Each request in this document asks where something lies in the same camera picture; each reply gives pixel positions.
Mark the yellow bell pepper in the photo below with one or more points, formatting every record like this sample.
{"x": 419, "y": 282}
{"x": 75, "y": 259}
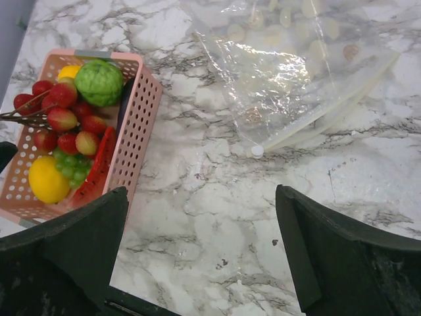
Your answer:
{"x": 69, "y": 71}

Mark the clear zip top bag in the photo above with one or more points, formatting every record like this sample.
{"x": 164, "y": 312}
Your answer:
{"x": 290, "y": 69}

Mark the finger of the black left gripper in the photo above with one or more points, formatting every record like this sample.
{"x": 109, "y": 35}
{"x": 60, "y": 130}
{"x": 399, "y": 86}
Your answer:
{"x": 7, "y": 152}

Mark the red watermelon slice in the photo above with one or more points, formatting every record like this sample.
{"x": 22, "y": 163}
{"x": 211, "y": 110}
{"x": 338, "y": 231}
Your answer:
{"x": 93, "y": 186}

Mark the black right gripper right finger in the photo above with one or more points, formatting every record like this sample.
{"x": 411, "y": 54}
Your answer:
{"x": 341, "y": 266}

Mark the red strawberry bunch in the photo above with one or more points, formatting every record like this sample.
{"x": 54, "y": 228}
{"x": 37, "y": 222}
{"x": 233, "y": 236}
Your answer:
{"x": 59, "y": 117}

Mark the green grape bunch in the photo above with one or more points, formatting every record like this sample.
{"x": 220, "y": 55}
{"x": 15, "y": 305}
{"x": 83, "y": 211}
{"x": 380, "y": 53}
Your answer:
{"x": 75, "y": 168}

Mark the dark purple eggplant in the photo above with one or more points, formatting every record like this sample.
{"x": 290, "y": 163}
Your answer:
{"x": 126, "y": 92}

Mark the green custard apple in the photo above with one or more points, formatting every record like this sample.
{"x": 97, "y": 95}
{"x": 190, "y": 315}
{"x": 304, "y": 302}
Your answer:
{"x": 100, "y": 83}

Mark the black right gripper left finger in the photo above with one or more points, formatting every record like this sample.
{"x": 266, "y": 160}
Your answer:
{"x": 64, "y": 264}

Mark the yellow lemon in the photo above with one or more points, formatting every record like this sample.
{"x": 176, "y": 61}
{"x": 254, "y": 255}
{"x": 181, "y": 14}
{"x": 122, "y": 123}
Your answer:
{"x": 46, "y": 182}

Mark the pink perforated plastic basket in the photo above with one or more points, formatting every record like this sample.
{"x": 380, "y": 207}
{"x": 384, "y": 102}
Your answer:
{"x": 18, "y": 202}

